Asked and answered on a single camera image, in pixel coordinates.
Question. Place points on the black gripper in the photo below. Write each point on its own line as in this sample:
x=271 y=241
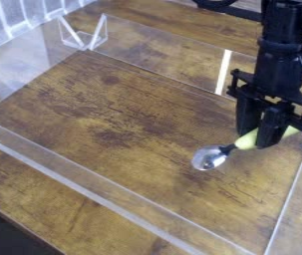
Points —
x=268 y=96

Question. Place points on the green handled metal spoon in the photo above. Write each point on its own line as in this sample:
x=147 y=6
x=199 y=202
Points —
x=211 y=156

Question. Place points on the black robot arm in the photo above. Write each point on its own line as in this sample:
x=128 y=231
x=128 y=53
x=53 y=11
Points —
x=280 y=21

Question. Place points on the black bar on table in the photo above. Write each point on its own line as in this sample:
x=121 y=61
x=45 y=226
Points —
x=223 y=6

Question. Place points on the clear acrylic tray enclosure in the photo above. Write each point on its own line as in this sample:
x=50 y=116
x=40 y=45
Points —
x=109 y=98

